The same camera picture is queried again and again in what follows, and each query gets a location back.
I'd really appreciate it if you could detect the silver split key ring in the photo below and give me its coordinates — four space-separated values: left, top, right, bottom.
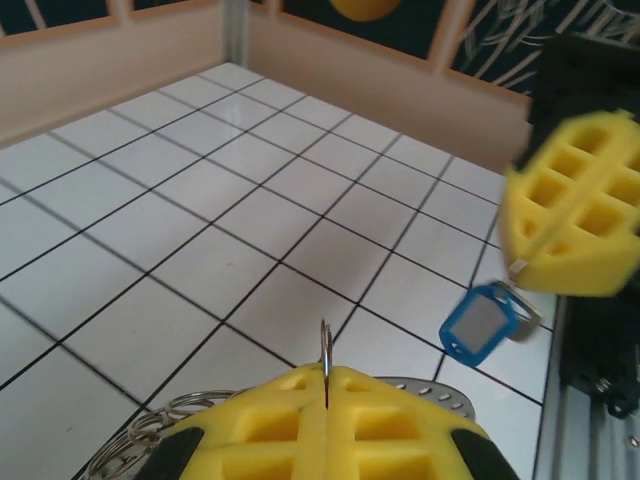
167 388 239 417
144 398 201 431
88 428 162 474
319 319 335 399
127 409 176 447

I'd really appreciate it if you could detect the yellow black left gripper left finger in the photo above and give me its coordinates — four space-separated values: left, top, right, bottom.
133 364 329 480

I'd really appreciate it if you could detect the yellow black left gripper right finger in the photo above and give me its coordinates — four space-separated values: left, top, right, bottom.
325 366 521 480

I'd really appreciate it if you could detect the aluminium frame post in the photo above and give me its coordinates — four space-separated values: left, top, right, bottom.
222 0 252 66

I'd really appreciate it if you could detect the blue plastic key tag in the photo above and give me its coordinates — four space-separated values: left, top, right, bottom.
438 282 524 367

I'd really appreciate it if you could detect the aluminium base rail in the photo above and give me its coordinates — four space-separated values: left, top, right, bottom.
532 294 640 480

